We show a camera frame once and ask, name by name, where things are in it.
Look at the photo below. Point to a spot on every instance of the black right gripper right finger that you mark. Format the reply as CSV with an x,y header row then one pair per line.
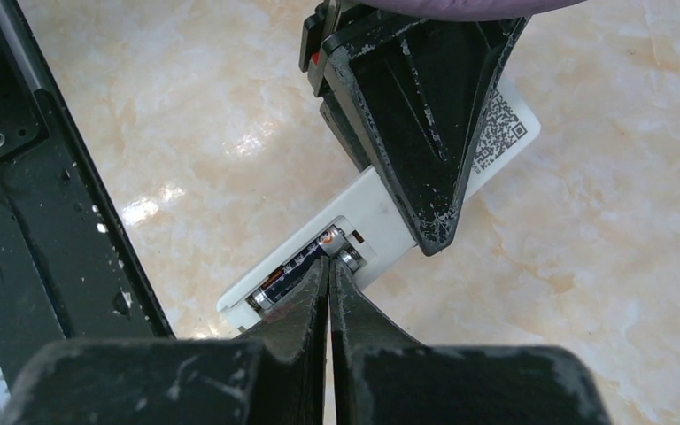
x,y
385,376

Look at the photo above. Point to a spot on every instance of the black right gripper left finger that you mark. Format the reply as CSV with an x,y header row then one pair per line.
x,y
273,373

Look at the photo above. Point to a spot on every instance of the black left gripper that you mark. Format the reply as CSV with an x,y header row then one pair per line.
x,y
408,97

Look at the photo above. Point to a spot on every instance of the white remote control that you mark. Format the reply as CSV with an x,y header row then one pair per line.
x,y
372,224

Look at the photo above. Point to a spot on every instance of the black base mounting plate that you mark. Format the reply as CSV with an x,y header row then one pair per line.
x,y
67,267

